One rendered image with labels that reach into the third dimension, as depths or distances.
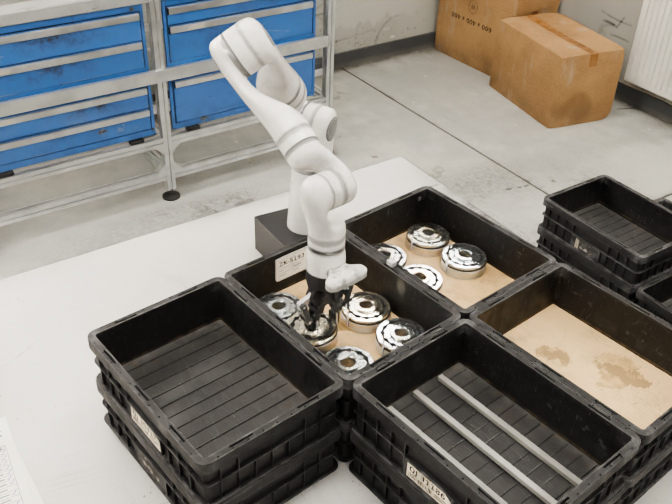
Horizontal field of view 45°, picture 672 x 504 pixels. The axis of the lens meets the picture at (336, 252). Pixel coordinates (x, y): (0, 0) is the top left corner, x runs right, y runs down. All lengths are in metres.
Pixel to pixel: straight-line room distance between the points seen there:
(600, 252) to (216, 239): 1.17
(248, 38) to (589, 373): 0.92
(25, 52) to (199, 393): 1.97
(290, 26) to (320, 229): 2.32
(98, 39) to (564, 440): 2.40
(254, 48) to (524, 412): 0.83
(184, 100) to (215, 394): 2.17
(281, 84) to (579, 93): 3.04
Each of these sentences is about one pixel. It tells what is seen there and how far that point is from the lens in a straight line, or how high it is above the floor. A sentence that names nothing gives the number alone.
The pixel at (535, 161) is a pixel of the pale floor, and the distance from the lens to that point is 4.18.
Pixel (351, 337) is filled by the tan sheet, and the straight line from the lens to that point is 1.67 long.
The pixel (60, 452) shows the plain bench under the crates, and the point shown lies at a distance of 1.69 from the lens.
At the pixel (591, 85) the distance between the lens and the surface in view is 4.56.
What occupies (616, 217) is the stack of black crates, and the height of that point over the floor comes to 0.49.
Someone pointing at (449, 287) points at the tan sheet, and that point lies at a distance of 1.83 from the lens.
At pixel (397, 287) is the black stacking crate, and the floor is 0.90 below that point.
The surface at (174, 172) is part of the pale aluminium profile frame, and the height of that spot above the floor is 0.13.
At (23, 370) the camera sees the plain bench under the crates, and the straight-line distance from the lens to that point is 1.88.
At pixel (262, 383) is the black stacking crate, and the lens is 1.57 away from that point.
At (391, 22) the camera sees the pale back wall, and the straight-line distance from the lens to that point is 5.18.
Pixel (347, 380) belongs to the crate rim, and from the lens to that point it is 1.44.
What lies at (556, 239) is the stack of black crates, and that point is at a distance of 2.70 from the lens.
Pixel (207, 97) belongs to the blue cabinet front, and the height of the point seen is 0.43.
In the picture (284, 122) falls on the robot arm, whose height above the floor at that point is 1.28.
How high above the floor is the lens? 1.93
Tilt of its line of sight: 35 degrees down
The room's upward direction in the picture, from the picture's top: 2 degrees clockwise
